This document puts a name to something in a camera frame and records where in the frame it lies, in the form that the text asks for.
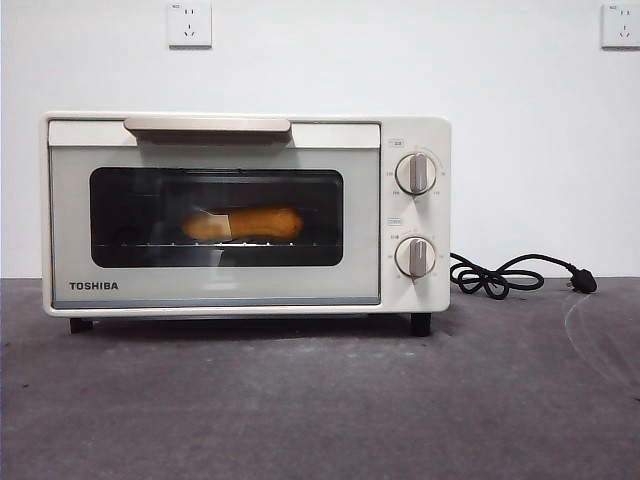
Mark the white Toshiba toaster oven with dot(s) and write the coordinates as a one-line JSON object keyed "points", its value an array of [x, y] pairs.
{"points": [[415, 220]]}

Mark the white oven timer knob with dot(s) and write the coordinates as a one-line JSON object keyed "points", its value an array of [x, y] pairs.
{"points": [[416, 257]]}

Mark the white oven temperature knob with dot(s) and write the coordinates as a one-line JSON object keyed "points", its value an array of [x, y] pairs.
{"points": [[417, 173]]}

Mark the white wall socket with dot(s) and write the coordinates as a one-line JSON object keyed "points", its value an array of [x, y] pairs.
{"points": [[190, 25], [621, 25]]}

